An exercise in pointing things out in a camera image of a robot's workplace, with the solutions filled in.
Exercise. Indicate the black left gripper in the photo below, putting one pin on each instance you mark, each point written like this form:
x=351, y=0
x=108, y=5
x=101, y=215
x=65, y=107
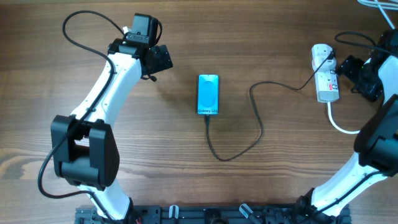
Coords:
x=161, y=61

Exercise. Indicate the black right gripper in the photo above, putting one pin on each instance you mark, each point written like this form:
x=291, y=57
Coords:
x=349, y=67

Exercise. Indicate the blue screen smartphone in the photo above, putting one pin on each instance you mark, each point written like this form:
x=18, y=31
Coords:
x=208, y=94

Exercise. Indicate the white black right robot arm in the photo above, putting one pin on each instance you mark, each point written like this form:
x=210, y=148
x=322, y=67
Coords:
x=375, y=147

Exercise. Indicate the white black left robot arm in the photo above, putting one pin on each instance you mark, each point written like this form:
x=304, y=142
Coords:
x=84, y=152

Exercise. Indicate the white power strip socket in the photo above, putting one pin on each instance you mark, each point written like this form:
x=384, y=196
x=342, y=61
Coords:
x=324, y=64

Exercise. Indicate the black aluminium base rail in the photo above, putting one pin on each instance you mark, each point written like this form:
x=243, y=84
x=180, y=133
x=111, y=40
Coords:
x=157, y=214

